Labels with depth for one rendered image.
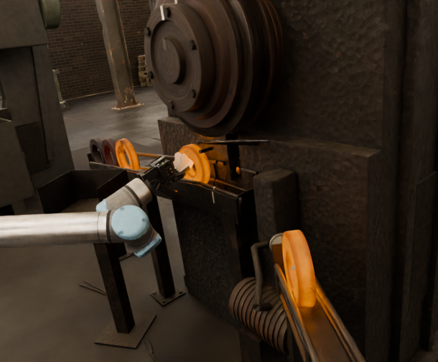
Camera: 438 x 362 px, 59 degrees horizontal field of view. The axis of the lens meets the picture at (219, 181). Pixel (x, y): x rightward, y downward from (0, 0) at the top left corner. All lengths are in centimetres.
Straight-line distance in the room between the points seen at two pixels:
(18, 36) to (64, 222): 269
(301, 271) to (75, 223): 61
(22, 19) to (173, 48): 270
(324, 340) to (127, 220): 57
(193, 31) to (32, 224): 64
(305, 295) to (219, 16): 67
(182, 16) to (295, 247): 61
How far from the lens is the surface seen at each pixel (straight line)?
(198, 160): 131
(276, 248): 88
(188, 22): 101
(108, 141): 198
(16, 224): 114
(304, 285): 75
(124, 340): 182
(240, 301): 107
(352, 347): 67
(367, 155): 94
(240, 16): 98
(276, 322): 99
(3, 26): 363
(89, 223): 108
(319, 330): 79
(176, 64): 106
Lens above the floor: 117
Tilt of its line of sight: 21 degrees down
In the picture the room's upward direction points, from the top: 7 degrees counter-clockwise
